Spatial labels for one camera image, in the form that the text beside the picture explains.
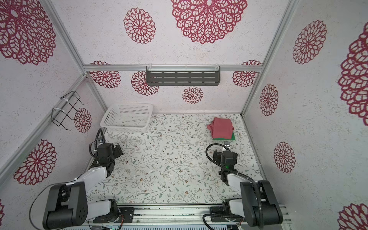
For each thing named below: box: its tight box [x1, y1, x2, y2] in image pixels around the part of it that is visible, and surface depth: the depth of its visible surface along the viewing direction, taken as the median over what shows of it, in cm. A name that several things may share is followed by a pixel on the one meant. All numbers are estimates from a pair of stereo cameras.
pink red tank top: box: [207, 116, 235, 139], surface depth 102 cm
